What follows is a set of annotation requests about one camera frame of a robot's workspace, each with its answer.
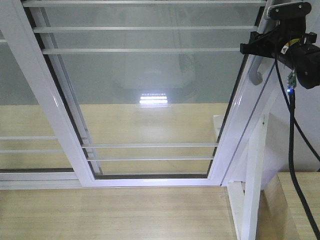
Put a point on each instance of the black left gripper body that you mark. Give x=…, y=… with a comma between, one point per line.
x=289, y=43

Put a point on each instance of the grey door handle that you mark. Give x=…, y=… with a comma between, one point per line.
x=253, y=74

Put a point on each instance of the white framed sliding glass door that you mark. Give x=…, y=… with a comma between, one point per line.
x=130, y=87

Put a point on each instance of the white fixed glass panel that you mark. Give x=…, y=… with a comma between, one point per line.
x=30, y=152

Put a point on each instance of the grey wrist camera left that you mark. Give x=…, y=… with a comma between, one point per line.
x=289, y=10

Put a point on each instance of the white door frame post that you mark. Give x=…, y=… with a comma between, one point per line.
x=243, y=178

